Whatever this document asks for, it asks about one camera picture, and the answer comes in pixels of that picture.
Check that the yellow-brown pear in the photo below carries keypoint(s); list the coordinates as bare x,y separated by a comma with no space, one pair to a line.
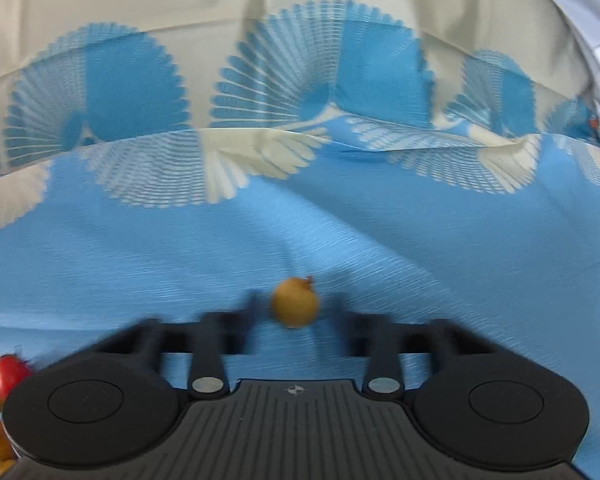
295,303

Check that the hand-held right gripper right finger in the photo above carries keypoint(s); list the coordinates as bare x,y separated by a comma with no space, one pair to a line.
341,322

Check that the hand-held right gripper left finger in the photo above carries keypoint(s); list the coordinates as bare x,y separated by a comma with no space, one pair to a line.
247,322

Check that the red cherry tomato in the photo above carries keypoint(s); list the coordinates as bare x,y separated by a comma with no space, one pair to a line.
10,374

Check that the white cloth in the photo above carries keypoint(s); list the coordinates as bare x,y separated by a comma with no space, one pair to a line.
587,20

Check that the blue fan-print bed sheet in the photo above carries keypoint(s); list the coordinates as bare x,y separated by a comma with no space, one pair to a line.
300,200

